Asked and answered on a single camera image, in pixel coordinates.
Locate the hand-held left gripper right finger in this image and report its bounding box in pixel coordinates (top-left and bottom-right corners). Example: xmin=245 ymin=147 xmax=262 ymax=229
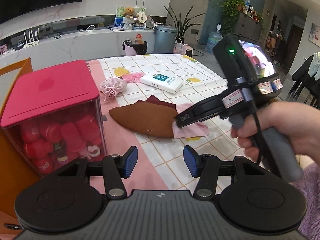
xmin=183 ymin=145 xmax=269 ymax=197

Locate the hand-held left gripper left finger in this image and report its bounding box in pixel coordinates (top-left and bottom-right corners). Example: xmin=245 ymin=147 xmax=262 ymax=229
xmin=54 ymin=145 xmax=138 ymax=197

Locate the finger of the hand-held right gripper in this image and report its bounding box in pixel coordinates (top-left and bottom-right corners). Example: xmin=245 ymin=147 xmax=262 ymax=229
xmin=175 ymin=97 xmax=224 ymax=120

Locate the pink cloth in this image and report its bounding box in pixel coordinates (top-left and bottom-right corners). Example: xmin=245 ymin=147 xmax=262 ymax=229
xmin=172 ymin=102 xmax=210 ymax=140

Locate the brown leaf-shaped plush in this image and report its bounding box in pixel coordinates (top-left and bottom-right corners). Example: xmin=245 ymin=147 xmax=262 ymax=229
xmin=108 ymin=102 xmax=178 ymax=138

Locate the orange storage box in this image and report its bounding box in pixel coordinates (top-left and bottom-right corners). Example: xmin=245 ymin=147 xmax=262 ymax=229
xmin=0 ymin=57 xmax=40 ymax=222

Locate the person's right hand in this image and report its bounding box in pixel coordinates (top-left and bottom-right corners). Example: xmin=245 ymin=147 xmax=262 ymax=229
xmin=231 ymin=102 xmax=320 ymax=170

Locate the dark red cloth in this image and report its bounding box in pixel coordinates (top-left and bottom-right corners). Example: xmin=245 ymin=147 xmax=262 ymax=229
xmin=144 ymin=95 xmax=177 ymax=111

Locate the white tissue pack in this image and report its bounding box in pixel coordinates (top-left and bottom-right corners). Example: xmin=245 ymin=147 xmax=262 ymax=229
xmin=139 ymin=72 xmax=183 ymax=95

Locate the grey cabinet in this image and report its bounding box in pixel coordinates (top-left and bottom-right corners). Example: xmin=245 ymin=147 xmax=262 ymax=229
xmin=234 ymin=12 xmax=264 ymax=40

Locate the blue water jug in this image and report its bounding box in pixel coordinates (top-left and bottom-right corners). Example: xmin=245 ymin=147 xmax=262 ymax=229
xmin=205 ymin=24 xmax=223 ymax=54

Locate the chair with dark jacket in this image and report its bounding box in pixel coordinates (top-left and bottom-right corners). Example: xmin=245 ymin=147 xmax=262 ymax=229
xmin=289 ymin=52 xmax=320 ymax=103

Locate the lemon print checked tablecloth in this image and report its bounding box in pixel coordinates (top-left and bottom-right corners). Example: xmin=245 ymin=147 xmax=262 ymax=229
xmin=86 ymin=53 xmax=250 ymax=190

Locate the pink small heater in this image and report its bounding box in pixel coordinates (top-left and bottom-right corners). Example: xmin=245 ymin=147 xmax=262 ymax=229
xmin=182 ymin=44 xmax=194 ymax=57

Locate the group of red plush toys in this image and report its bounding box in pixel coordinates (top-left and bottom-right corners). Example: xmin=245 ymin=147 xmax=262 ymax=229
xmin=20 ymin=114 xmax=103 ymax=173

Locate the woven basket bag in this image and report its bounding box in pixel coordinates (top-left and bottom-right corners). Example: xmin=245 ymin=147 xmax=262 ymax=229
xmin=174 ymin=37 xmax=184 ymax=54

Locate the group of small ornaments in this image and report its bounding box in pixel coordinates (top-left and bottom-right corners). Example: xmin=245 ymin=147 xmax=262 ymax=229
xmin=242 ymin=0 xmax=263 ymax=22

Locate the bushy green potted plant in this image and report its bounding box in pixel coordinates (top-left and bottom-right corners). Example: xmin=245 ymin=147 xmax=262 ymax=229
xmin=216 ymin=0 xmax=264 ymax=35

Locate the grey round trash can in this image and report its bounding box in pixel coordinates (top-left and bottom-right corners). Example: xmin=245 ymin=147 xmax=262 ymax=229
xmin=153 ymin=25 xmax=178 ymax=54

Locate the pink pouch with tassel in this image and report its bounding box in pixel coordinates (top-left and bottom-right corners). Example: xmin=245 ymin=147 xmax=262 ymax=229
xmin=99 ymin=72 xmax=146 ymax=102

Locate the pink bag with black liner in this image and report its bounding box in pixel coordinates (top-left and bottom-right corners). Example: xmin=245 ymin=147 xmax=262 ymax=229
xmin=122 ymin=34 xmax=148 ymax=56

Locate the tall leafy floor plant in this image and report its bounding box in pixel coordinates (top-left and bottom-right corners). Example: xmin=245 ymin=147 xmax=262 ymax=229
xmin=164 ymin=5 xmax=203 ymax=44

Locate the clear box with red lid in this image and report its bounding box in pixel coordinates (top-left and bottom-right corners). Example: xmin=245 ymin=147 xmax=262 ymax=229
xmin=0 ymin=59 xmax=108 ymax=177

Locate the teddy bear bouquet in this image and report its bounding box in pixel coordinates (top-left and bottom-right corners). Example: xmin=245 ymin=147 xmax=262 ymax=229
xmin=122 ymin=6 xmax=137 ymax=30

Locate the white marble television console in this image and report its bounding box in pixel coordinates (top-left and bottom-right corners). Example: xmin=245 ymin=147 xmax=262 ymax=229
xmin=0 ymin=29 xmax=157 ymax=67

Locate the white router with antennas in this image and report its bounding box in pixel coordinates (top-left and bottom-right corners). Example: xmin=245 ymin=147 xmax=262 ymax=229
xmin=23 ymin=29 xmax=40 ymax=48

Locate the pale framed wall picture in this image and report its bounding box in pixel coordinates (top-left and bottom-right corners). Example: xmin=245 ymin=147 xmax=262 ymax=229
xmin=310 ymin=23 xmax=320 ymax=47

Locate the black cable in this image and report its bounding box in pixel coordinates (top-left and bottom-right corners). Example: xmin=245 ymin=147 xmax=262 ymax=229
xmin=40 ymin=25 xmax=63 ymax=39

